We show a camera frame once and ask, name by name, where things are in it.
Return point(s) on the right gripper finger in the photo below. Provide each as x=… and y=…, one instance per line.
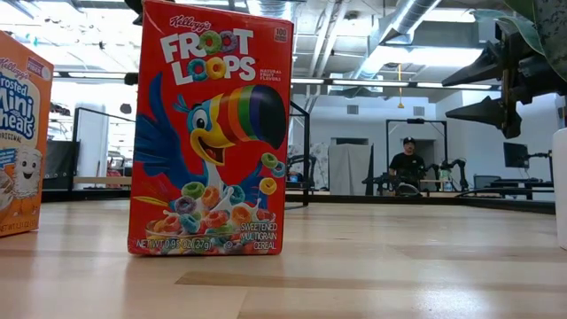
x=485, y=64
x=483, y=111

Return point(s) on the red Froot Loops cereal box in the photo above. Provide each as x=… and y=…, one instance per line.
x=212, y=133

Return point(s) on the orange Mini-Wheats cereal box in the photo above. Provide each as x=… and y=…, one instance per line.
x=22, y=133

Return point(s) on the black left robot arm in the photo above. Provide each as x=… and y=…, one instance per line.
x=134, y=9

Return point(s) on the black monitor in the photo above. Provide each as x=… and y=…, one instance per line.
x=516, y=155

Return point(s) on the distant dark desk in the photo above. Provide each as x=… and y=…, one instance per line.
x=509, y=182

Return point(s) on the yellow hanging pendant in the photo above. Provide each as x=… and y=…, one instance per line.
x=400, y=105

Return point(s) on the person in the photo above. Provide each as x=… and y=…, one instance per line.
x=407, y=164

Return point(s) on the grey covered cabinet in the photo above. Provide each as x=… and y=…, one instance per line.
x=350, y=170

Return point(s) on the dark background panel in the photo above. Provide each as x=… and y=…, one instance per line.
x=62, y=166

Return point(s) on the distant black rig frame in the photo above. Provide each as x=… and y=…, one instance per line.
x=416, y=121

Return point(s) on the silver ventilation duct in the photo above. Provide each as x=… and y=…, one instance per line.
x=407, y=17

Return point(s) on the black aluminium table frame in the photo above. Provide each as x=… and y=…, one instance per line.
x=376, y=199

